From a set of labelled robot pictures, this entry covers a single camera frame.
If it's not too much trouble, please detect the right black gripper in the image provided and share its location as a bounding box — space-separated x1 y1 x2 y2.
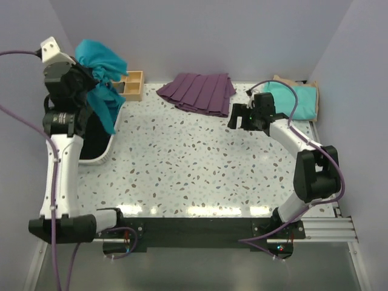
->
227 104 261 132

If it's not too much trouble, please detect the teal t shirt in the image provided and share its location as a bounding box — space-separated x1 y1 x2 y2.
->
75 39 127 135

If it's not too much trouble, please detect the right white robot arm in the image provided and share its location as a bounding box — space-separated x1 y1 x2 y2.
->
227 93 344 238

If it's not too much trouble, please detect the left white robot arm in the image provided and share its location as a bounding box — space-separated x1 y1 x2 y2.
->
28 61 125 245

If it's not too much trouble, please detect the purple pleated skirt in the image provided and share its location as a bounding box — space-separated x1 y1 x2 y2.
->
156 73 236 118

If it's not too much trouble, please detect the dark grey fabric roll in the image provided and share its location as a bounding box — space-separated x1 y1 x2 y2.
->
113 82 125 94

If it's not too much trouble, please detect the mint green folded shirt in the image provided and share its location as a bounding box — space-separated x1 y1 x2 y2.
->
263 82 317 121

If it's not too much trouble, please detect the black garment in basket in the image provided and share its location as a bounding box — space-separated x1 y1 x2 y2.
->
80 112 111 160

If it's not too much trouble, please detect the wooden compartment organizer box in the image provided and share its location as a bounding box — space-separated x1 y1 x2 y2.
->
113 71 144 102

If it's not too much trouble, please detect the tan folded cloth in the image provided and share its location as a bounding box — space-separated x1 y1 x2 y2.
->
267 75 319 121

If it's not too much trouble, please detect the white laundry basket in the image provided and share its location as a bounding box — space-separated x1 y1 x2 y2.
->
79 104 124 166

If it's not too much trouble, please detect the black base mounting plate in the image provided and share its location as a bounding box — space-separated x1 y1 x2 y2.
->
95 217 306 254

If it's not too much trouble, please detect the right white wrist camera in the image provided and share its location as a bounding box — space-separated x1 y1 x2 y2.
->
246 89 255 109

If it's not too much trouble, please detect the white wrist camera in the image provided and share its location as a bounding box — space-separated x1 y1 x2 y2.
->
246 89 255 109
41 36 76 66

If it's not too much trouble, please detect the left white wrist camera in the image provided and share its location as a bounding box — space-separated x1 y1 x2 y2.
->
41 36 76 66

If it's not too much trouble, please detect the aluminium frame rail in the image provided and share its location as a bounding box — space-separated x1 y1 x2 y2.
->
38 215 360 243

